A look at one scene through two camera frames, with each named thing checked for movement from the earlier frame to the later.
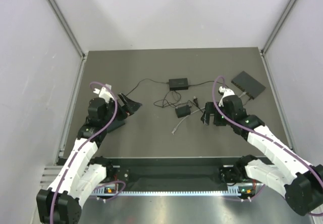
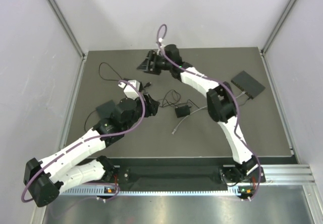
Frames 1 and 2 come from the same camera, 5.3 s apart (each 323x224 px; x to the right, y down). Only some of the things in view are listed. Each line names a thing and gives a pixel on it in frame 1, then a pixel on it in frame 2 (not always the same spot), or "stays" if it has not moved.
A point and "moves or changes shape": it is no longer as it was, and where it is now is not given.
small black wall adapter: x=182 y=111 stays
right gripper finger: x=205 y=117 → x=145 y=66
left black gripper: x=131 y=105 → x=151 y=106
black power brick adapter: x=178 y=84 moves or changes shape
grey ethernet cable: x=173 y=130 stays
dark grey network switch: x=248 y=84 stays
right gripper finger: x=210 y=107 → x=152 y=56
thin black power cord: x=168 y=82 → x=104 y=79
